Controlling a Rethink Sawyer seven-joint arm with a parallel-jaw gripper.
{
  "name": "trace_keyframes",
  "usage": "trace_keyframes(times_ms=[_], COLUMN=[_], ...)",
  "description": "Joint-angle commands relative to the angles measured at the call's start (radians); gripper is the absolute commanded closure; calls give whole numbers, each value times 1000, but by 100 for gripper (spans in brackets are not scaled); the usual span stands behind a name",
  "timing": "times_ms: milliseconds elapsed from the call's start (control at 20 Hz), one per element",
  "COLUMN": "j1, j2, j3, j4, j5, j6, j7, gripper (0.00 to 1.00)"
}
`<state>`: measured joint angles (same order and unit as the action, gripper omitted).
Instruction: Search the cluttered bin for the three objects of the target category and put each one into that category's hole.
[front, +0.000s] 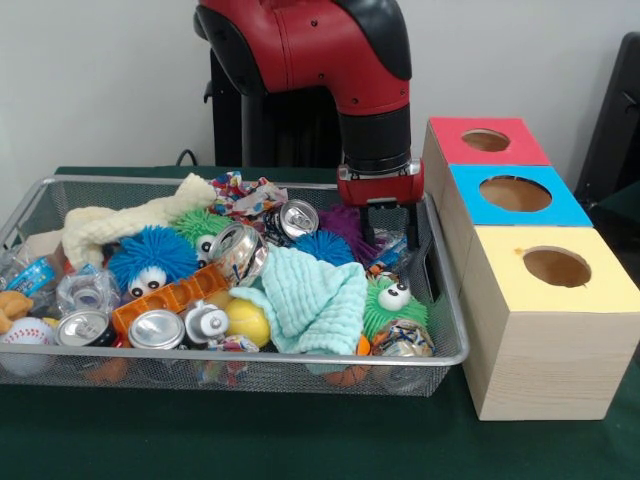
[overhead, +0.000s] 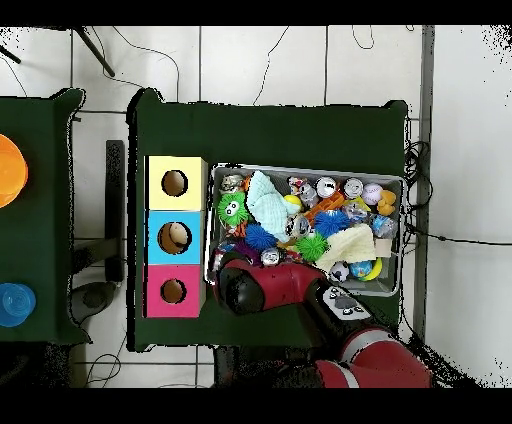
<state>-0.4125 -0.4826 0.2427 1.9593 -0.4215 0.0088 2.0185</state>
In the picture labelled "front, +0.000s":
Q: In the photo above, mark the black upright panel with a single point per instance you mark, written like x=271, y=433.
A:
x=615, y=125

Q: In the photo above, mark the wooden box with three holes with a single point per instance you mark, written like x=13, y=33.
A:
x=550, y=360

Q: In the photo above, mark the cream knit cloth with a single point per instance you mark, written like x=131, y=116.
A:
x=140, y=210

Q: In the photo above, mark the crushed clear bottle blue label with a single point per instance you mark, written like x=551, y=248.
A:
x=392, y=252

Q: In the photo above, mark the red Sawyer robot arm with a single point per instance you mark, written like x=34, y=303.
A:
x=350, y=60

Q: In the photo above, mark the blue spiky toy with eyes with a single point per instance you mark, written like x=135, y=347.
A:
x=150, y=250

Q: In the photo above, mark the dark green table cloth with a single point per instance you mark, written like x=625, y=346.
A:
x=300, y=440

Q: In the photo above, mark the orange plastic tray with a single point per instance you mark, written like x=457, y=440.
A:
x=190, y=290

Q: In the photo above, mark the mint green cloth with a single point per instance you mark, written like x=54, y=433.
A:
x=310, y=300

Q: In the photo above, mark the dark green side-table cloth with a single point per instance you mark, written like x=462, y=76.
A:
x=625, y=200

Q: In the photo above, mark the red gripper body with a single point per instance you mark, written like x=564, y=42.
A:
x=380, y=189

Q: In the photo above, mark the black drink can silver top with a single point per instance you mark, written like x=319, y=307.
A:
x=297, y=217

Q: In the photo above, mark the green spiky toy with eyes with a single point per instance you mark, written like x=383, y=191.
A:
x=395, y=320

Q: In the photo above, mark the crushed silver can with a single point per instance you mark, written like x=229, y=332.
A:
x=240, y=255

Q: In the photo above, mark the purple spiky ball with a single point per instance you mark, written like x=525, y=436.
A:
x=345, y=225

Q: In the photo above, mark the yellow ball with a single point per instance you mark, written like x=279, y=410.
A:
x=245, y=320

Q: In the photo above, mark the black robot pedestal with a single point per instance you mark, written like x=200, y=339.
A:
x=280, y=130

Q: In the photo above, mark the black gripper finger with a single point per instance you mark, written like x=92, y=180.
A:
x=412, y=225
x=367, y=227

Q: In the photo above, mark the white baseball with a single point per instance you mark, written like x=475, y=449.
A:
x=27, y=332

